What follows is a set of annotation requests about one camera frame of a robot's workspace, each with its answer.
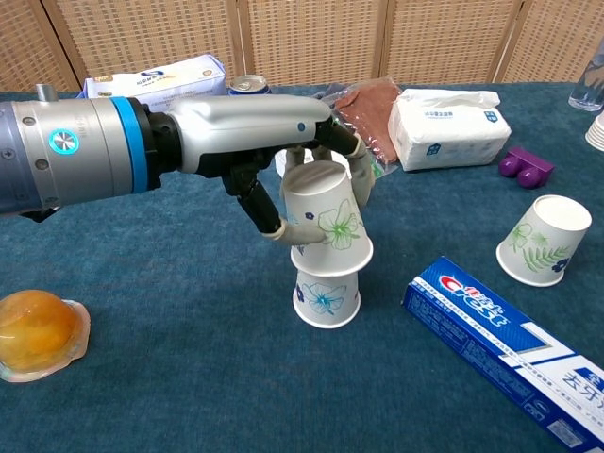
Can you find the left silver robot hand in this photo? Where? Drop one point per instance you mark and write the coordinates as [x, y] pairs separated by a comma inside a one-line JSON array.
[[245, 122]]

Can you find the paper cup green flower print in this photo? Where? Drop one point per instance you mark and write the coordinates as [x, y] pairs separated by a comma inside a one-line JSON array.
[[325, 198]]

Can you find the paper cup green fern print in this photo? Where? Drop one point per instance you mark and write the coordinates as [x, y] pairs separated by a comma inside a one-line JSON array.
[[542, 240]]

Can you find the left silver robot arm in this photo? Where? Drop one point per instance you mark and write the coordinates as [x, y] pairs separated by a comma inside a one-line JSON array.
[[71, 151]]

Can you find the blue drink can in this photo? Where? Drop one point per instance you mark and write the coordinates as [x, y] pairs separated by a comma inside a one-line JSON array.
[[247, 85]]

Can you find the large blue white tissue pack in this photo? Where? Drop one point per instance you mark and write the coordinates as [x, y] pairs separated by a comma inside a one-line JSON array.
[[160, 78]]

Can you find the wicker folding screen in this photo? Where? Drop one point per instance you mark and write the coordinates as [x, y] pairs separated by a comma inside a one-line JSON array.
[[307, 38]]

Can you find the clear bag brown powder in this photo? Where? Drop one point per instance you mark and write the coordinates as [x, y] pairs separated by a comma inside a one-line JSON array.
[[373, 113]]

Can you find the green patterned packet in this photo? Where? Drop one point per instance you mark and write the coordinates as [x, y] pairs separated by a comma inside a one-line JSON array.
[[376, 169]]

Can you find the paper cup blue flower print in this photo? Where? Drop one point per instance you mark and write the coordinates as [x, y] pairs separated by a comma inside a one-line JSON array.
[[325, 302]]

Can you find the small white tissue pack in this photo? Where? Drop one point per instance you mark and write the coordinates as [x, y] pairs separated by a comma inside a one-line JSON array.
[[448, 132]]

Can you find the blue felt table cover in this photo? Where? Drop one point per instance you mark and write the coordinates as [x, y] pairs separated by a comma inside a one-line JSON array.
[[189, 330]]

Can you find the purple plastic block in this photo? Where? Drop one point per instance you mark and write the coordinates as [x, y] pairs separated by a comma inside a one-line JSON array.
[[528, 167]]

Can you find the orange jelly cup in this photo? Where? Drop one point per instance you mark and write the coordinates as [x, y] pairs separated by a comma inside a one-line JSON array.
[[35, 335]]

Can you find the blue white toothpaste box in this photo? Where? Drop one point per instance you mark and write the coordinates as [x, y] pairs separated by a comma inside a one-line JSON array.
[[495, 330]]

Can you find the clear water bottle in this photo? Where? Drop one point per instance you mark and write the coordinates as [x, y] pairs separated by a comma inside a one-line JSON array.
[[587, 89]]

